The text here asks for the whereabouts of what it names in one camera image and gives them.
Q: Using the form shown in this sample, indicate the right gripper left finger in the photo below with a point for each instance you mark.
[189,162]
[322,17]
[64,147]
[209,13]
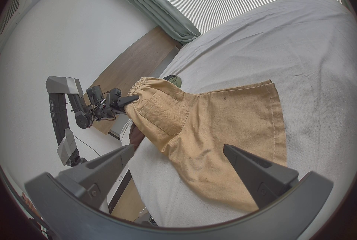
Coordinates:
[100,174]

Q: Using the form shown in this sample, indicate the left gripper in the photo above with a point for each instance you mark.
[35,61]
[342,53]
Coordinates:
[115,109]

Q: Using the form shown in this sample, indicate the green garment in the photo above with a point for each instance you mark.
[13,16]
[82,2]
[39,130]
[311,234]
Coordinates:
[174,80]

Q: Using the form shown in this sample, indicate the bed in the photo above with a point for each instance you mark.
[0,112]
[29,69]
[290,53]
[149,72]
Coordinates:
[279,52]

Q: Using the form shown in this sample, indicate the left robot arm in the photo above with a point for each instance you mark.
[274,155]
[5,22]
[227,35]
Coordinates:
[64,85]

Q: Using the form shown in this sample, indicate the mustard yellow shorts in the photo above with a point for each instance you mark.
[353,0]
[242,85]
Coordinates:
[223,121]

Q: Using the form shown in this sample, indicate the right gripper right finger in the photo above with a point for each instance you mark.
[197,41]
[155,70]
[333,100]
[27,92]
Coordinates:
[259,177]

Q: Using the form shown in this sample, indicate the brown garment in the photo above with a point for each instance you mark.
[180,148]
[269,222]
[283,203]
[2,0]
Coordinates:
[136,137]

